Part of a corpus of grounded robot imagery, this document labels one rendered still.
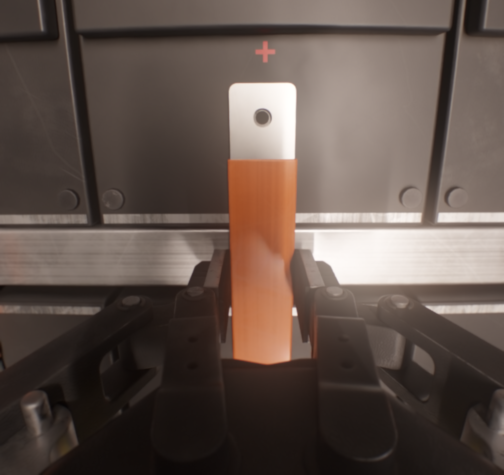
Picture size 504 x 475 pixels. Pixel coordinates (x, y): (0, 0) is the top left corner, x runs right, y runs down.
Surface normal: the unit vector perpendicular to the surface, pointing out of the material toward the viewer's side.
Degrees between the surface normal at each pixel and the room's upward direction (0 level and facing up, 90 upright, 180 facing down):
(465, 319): 0
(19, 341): 0
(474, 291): 90
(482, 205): 0
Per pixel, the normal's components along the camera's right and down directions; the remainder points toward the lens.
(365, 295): 0.00, -0.95
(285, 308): -0.01, 0.30
